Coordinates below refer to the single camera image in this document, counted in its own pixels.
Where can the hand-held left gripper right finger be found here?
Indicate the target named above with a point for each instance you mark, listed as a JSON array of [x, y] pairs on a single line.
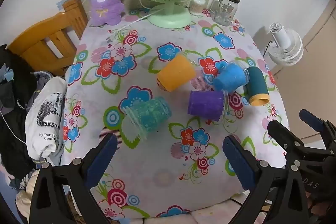
[[240, 161]]

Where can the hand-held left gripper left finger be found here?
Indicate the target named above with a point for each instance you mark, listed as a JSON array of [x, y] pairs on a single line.
[[101, 158]]

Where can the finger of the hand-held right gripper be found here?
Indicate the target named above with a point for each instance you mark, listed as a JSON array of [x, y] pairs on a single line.
[[311, 119], [278, 132]]

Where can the dark teal yellow-rimmed cup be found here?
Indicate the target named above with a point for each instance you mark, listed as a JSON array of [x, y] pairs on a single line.
[[256, 82]]

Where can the purple cup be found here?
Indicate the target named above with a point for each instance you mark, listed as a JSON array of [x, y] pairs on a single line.
[[204, 106]]

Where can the teal green cup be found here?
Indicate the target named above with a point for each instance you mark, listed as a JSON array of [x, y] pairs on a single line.
[[151, 115]]

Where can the blue cup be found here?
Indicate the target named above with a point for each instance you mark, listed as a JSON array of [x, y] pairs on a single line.
[[228, 78]]

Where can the orange cup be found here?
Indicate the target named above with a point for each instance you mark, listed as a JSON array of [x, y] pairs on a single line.
[[176, 73]]

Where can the floral tablecloth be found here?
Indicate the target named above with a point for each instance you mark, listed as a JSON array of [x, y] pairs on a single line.
[[157, 161]]

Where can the white printed shirt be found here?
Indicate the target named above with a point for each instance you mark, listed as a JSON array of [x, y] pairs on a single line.
[[44, 129]]

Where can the white fan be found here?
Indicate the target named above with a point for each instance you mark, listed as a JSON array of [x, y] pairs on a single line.
[[286, 45]]

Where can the cream cloth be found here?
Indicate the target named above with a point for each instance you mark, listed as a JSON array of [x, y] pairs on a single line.
[[25, 197]]

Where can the black clothing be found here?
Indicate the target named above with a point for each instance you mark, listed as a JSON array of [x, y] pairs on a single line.
[[15, 98]]

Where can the wooden chair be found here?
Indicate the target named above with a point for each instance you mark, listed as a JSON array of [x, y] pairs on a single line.
[[39, 45]]

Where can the glass mug with green lid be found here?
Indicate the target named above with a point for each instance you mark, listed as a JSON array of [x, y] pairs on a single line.
[[225, 10]]

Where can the cotton swab container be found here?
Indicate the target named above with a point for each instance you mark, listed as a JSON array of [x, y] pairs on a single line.
[[197, 6]]

